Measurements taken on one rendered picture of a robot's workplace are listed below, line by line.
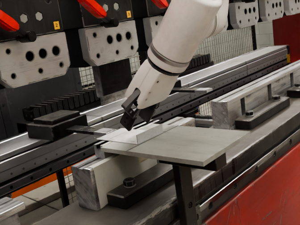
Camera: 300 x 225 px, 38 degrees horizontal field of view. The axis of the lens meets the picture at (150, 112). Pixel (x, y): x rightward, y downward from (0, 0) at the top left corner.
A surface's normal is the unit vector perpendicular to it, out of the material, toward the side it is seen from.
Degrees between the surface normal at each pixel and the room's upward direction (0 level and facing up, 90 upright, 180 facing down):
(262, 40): 90
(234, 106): 90
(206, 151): 0
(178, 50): 116
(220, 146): 0
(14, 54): 90
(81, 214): 0
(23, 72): 90
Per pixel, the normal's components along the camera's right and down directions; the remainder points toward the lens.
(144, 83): -0.56, 0.24
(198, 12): 0.00, 0.64
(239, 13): 0.76, 0.04
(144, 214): -0.14, -0.96
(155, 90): 0.60, 0.68
